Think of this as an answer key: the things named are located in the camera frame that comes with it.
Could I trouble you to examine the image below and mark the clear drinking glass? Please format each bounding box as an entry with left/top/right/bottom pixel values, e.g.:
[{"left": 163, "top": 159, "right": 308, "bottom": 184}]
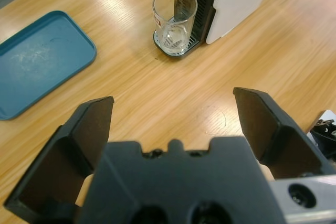
[{"left": 152, "top": 0, "right": 198, "bottom": 55}]

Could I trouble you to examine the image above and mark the white camera mount dark post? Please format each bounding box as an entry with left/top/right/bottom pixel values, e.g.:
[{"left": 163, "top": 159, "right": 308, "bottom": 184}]
[{"left": 306, "top": 109, "right": 336, "bottom": 161}]

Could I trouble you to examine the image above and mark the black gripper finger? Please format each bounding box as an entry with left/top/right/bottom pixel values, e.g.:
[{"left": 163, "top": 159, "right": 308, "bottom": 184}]
[
  {"left": 4, "top": 95, "right": 116, "bottom": 217},
  {"left": 233, "top": 87, "right": 336, "bottom": 180}
]

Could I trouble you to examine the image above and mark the teal plastic tray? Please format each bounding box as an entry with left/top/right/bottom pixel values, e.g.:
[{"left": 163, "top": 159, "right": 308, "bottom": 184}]
[{"left": 0, "top": 10, "right": 97, "bottom": 121}]

